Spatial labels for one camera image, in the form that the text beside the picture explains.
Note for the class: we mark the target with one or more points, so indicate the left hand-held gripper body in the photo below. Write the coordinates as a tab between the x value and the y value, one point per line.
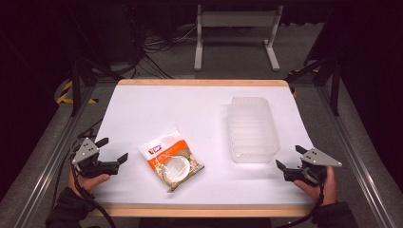
92	166

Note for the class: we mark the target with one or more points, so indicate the orange and white snack packet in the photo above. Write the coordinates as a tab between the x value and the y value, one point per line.
172	160

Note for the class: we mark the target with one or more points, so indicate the yellow and black hazard tape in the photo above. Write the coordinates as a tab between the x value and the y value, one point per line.
65	93

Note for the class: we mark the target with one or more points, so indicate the person's right hand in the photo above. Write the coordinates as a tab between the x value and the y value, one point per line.
323	191

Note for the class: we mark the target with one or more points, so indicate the person's left hand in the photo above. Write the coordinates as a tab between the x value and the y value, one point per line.
87	183

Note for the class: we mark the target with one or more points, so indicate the white metal stand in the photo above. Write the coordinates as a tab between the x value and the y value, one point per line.
237	19

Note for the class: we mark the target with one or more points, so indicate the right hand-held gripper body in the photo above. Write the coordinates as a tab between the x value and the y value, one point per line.
312	166

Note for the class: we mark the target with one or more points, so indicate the clear plastic container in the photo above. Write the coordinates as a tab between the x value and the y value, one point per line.
253	129

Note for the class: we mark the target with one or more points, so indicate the aluminium rail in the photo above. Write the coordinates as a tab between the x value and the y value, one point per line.
358	164
47	164

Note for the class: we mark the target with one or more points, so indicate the black metal stand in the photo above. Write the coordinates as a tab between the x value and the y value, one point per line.
76	85
334	85

